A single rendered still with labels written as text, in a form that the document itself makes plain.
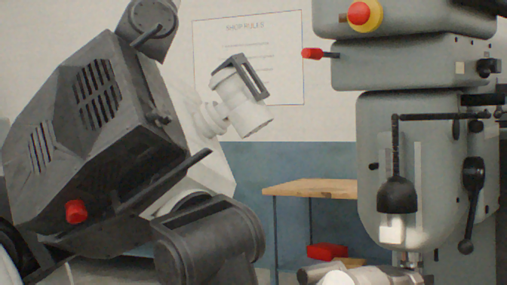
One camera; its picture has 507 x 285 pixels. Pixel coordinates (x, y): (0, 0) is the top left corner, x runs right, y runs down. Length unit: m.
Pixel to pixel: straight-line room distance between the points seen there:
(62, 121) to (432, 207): 0.70
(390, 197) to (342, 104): 4.84
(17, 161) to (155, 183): 0.25
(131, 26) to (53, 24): 6.86
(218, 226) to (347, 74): 0.47
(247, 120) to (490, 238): 0.88
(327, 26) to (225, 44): 5.37
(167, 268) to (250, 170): 5.52
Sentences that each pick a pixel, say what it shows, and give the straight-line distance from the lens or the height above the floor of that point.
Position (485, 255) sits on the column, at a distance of 1.83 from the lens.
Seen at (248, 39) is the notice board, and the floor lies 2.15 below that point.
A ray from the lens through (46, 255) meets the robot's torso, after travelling 1.24.
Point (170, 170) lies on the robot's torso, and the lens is 1.06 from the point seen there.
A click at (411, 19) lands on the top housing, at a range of 1.22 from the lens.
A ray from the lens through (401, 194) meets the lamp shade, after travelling 1.24.
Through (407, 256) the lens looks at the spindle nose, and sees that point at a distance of 1.46.
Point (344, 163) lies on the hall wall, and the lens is 6.08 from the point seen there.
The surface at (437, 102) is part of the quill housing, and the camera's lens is 1.35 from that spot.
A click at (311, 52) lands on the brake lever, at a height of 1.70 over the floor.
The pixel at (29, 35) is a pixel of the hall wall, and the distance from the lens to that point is 8.34.
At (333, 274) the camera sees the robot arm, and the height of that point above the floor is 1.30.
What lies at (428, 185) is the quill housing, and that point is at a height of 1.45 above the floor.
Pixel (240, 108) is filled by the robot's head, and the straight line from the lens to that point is 1.13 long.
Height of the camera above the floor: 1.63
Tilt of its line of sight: 4 degrees down
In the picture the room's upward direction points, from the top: 2 degrees counter-clockwise
